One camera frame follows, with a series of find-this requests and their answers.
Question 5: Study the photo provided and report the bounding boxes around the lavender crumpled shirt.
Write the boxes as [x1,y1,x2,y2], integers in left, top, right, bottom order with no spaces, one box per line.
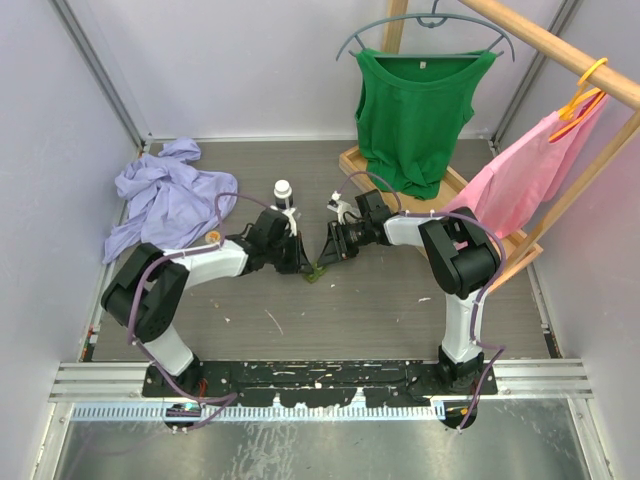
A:
[103,137,238,264]

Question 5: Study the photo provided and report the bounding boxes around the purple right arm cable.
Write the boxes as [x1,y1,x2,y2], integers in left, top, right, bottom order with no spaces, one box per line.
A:
[332,171,509,430]

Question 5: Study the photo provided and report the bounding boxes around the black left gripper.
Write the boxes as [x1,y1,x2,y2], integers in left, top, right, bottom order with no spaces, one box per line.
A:
[266,231,313,275]

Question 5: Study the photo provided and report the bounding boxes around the yellow clothes hanger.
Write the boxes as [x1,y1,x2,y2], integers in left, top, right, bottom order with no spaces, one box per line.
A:
[549,57,608,143]

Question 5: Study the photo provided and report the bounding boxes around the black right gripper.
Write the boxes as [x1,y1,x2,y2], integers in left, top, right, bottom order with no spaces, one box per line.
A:
[317,220,371,268]

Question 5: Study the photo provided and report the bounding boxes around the pink shirt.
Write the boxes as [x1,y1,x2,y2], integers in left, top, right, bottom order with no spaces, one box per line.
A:
[445,95,608,238]

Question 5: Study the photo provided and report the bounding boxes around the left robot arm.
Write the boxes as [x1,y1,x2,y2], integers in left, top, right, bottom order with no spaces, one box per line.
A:
[101,206,313,396]

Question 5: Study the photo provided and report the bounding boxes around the green tank top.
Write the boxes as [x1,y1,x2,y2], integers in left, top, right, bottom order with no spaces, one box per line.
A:
[355,49,497,200]

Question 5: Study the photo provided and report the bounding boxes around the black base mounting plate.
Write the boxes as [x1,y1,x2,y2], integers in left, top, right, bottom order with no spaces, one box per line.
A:
[142,358,500,407]

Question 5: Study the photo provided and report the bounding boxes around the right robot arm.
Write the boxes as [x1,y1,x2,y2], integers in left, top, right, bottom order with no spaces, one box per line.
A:
[317,190,502,394]

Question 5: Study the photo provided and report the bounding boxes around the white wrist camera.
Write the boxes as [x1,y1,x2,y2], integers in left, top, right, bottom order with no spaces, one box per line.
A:
[270,205,301,237]
[327,190,353,225]

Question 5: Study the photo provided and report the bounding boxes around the clear pill bottle orange cap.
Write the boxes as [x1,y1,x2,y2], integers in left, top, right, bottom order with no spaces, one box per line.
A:
[204,230,223,246]

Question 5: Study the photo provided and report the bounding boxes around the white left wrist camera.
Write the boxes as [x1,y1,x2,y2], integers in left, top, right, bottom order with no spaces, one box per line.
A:
[270,205,301,237]

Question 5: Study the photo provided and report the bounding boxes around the wooden clothes rack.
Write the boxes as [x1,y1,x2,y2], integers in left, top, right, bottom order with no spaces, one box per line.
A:
[339,1,639,292]

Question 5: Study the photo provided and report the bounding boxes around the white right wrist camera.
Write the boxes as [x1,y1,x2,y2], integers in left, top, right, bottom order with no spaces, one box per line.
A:
[327,190,353,225]

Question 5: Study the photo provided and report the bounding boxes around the green pill organizer box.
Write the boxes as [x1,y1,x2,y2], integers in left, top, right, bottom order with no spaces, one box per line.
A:
[303,264,327,284]

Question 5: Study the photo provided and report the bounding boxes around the grey clothes hanger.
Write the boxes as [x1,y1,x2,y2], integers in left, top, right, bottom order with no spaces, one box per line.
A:
[335,1,516,62]

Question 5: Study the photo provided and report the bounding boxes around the white capped dark pill bottle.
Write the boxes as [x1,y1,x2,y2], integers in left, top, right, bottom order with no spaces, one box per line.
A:
[273,179,293,210]

